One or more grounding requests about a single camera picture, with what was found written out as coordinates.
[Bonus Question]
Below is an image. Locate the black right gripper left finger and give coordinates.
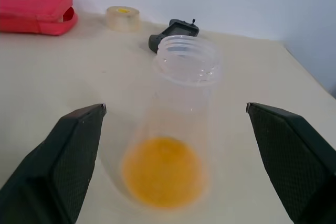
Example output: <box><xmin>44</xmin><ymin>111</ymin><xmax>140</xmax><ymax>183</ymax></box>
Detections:
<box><xmin>0</xmin><ymin>103</ymin><xmax>108</xmax><ymax>224</ymax></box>

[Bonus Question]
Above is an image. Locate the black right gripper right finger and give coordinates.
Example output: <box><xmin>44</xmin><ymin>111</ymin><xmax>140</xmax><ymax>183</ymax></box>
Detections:
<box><xmin>246</xmin><ymin>102</ymin><xmax>336</xmax><ymax>224</ymax></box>

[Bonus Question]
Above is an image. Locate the clear plastic jar orange liquid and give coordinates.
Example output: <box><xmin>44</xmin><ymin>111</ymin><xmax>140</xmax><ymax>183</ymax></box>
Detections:
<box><xmin>119</xmin><ymin>35</ymin><xmax>224</xmax><ymax>211</ymax></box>

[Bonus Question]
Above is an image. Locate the red fabric pouch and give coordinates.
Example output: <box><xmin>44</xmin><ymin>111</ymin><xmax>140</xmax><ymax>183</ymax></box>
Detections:
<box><xmin>0</xmin><ymin>0</ymin><xmax>79</xmax><ymax>37</ymax></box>

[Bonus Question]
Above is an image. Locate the clear tape roll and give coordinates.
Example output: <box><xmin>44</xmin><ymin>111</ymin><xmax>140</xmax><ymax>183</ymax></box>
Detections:
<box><xmin>106</xmin><ymin>5</ymin><xmax>141</xmax><ymax>33</ymax></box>

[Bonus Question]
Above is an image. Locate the black handheld controller with screen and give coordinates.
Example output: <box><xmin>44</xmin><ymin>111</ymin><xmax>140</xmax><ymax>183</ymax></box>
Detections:
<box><xmin>148</xmin><ymin>18</ymin><xmax>200</xmax><ymax>54</ymax></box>

